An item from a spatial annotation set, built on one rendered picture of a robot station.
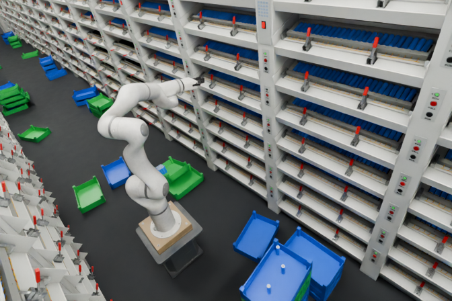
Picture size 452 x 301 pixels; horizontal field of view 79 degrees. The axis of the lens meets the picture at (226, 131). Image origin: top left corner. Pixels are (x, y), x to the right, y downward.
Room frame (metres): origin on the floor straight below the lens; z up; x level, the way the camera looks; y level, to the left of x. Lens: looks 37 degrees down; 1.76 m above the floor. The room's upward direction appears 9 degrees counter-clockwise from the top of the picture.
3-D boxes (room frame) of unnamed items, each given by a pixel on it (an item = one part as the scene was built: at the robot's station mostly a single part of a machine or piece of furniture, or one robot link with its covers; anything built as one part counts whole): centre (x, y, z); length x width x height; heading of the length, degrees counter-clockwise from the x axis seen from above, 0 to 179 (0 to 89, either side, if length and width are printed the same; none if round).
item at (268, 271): (0.58, -0.12, 0.44); 0.30 x 0.20 x 0.08; 135
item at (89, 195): (1.70, 1.27, 0.04); 0.30 x 0.20 x 0.08; 28
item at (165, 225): (1.04, 0.46, 0.43); 0.19 x 0.19 x 0.18
